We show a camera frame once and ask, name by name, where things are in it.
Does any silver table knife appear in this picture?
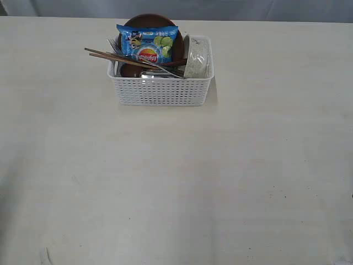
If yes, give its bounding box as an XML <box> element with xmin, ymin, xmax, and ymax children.
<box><xmin>140</xmin><ymin>69</ymin><xmax>183</xmax><ymax>79</ymax></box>

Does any white speckled ceramic bowl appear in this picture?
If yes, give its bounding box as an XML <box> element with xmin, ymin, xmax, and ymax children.
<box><xmin>184</xmin><ymin>34</ymin><xmax>211</xmax><ymax>79</ymax></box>

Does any dark brown wooden spoon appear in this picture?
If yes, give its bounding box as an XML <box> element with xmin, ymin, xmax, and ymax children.
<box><xmin>119</xmin><ymin>59</ymin><xmax>187</xmax><ymax>78</ymax></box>

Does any wooden chopstick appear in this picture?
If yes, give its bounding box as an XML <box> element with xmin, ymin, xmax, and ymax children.
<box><xmin>84</xmin><ymin>47</ymin><xmax>144</xmax><ymax>66</ymax></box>
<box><xmin>89</xmin><ymin>53</ymin><xmax>141</xmax><ymax>67</ymax></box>

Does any silver metal fork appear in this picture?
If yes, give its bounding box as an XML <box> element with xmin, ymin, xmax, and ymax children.
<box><xmin>108</xmin><ymin>39</ymin><xmax>187</xmax><ymax>77</ymax></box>

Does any white perforated plastic basket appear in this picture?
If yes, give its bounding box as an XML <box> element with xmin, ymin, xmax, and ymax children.
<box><xmin>107</xmin><ymin>35</ymin><xmax>215</xmax><ymax>106</ymax></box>

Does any silver foil packet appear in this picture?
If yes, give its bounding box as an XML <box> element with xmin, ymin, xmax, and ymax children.
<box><xmin>116</xmin><ymin>63</ymin><xmax>163</xmax><ymax>79</ymax></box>

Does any blue potato chips bag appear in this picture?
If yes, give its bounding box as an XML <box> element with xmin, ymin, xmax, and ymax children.
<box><xmin>116</xmin><ymin>25</ymin><xmax>179</xmax><ymax>64</ymax></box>

